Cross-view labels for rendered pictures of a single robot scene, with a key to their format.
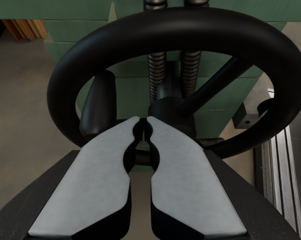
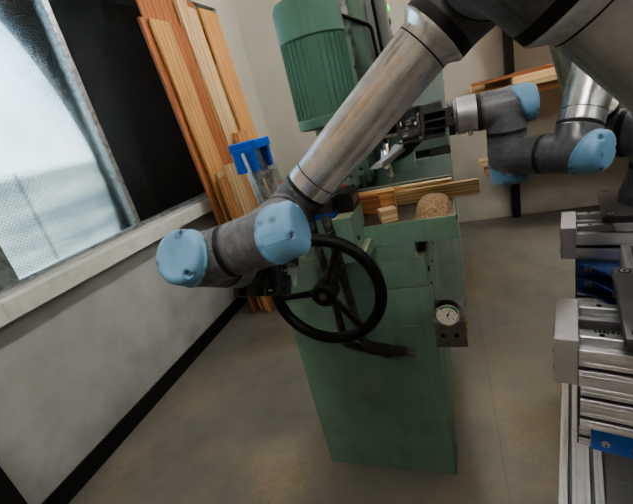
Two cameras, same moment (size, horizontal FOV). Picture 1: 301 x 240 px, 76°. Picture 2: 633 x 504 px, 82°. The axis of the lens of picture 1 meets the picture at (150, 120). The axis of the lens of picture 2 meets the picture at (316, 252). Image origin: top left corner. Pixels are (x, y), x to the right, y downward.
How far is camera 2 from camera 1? 0.71 m
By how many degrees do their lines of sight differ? 42
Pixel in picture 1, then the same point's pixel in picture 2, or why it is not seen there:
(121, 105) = (325, 323)
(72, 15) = not seen: hidden behind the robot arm
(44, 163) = (251, 441)
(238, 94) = (422, 305)
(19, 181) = (219, 459)
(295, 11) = (413, 236)
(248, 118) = (439, 329)
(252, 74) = (419, 283)
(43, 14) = not seen: hidden behind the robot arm
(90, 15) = not seen: hidden behind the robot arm
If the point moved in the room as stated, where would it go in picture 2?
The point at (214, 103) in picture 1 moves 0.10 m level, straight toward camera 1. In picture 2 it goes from (406, 317) to (384, 336)
